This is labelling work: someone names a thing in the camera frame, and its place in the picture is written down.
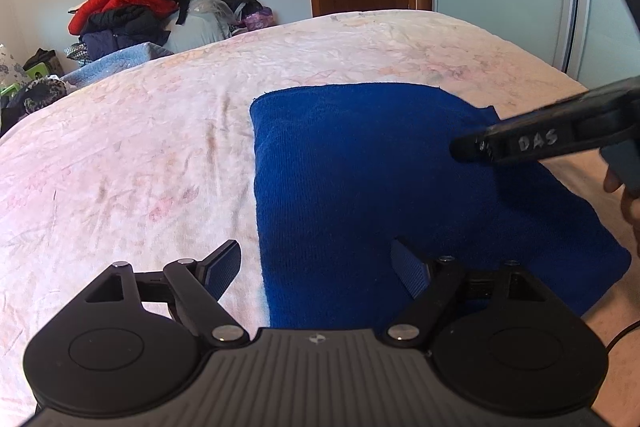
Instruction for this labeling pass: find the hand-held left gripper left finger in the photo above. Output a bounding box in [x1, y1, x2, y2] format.
[85, 239, 250, 348]

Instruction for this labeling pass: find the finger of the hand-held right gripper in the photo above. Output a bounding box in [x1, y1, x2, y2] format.
[449, 124, 503, 165]

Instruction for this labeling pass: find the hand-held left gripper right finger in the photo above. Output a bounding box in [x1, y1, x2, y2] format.
[387, 238, 551, 348]

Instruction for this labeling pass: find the blue knit sweater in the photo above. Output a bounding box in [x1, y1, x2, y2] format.
[249, 82, 632, 332]

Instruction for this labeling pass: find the person's right hand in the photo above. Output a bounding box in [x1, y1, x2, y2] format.
[603, 168, 640, 258]

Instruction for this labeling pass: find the pink bed blanket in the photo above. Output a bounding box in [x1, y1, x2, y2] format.
[0, 9, 640, 427]

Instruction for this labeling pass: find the light blue towel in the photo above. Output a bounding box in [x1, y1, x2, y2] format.
[62, 42, 176, 90]

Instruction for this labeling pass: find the clear plastic bag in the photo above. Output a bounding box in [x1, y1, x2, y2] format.
[165, 0, 240, 54]

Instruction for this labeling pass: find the purple bag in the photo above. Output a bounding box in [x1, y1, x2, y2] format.
[244, 7, 276, 30]

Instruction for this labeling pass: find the navy garment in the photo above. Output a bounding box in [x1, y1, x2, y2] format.
[80, 29, 173, 60]

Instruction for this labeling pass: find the black puffy jacket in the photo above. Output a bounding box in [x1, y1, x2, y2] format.
[82, 4, 180, 38]

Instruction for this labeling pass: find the black cable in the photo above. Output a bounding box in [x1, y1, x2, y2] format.
[604, 319, 640, 352]

